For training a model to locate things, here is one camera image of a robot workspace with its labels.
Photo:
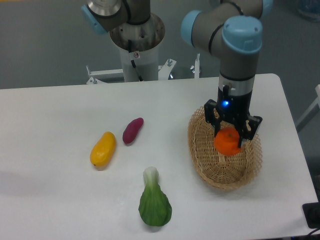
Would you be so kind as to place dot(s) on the woven wicker basket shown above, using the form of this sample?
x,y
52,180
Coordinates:
x,y
217,170

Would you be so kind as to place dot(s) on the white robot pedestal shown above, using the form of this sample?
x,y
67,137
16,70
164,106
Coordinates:
x,y
138,47

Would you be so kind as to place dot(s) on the white frame at right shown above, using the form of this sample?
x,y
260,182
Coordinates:
x,y
310,112

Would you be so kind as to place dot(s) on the purple sweet potato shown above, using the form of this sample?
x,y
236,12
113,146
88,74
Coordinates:
x,y
131,131

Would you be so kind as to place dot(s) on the black device at table edge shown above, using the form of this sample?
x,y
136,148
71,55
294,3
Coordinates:
x,y
312,214

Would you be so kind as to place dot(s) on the orange fruit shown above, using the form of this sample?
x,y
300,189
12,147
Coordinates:
x,y
226,141

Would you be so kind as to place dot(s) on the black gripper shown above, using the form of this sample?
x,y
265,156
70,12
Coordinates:
x,y
236,109

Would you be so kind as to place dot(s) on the blue object top right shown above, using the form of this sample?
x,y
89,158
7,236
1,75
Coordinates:
x,y
309,9

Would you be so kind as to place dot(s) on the green bok choy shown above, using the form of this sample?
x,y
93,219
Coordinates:
x,y
154,207

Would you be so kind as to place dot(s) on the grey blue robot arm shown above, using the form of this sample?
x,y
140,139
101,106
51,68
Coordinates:
x,y
232,32

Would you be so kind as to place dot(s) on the yellow mango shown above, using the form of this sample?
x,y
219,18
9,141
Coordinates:
x,y
103,151

